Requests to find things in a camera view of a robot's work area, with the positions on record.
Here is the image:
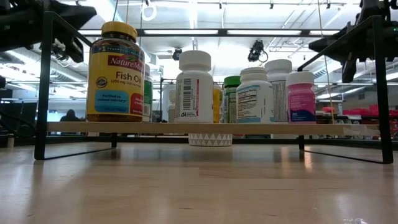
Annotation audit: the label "fish oil bottle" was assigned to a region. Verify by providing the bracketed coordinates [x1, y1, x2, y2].
[85, 21, 146, 123]

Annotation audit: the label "gummies bottle with green label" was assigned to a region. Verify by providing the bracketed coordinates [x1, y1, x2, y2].
[142, 63, 154, 123]

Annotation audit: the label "black rig frame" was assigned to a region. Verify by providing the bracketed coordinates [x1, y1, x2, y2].
[77, 29, 341, 37]

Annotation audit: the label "medium white pill bottle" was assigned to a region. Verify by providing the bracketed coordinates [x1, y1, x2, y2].
[174, 50, 215, 124]

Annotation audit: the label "pink bottle with white cap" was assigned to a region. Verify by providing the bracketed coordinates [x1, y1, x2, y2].
[285, 71, 317, 124]

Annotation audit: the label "succulent in patterned grey pot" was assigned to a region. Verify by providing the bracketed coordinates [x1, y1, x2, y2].
[188, 133, 233, 147]

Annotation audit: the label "large white pill bottle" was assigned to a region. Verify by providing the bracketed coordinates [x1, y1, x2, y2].
[264, 58, 294, 124]

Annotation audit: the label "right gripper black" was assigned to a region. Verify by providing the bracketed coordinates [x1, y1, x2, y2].
[309, 17, 374, 62]

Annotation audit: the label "black monitor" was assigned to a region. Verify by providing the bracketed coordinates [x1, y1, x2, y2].
[0, 101, 38, 135]

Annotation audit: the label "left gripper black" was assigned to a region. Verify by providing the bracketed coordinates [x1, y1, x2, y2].
[51, 0, 97, 41]

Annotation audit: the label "person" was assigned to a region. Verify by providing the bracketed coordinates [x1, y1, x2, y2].
[59, 108, 81, 123]

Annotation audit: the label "white hanging ring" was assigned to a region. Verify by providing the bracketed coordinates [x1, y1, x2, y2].
[141, 3, 158, 22]

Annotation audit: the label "red storage bins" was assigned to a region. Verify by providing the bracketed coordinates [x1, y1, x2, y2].
[322, 104, 398, 118]

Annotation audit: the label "green-capped pill bottle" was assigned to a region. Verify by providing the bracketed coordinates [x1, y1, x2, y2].
[222, 75, 242, 124]

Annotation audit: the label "black metal shelf, wood board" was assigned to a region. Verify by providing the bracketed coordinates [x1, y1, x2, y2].
[34, 11, 394, 165]

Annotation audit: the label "white bottle with blue label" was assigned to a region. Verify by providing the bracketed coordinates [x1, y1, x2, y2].
[236, 67, 275, 124]

